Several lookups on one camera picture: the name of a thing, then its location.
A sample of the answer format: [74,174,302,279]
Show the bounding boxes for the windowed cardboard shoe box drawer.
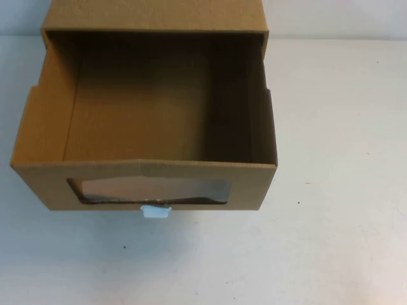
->
[8,29,277,213]

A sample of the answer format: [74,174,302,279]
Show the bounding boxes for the brown cardboard shoe box sleeve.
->
[41,0,271,62]

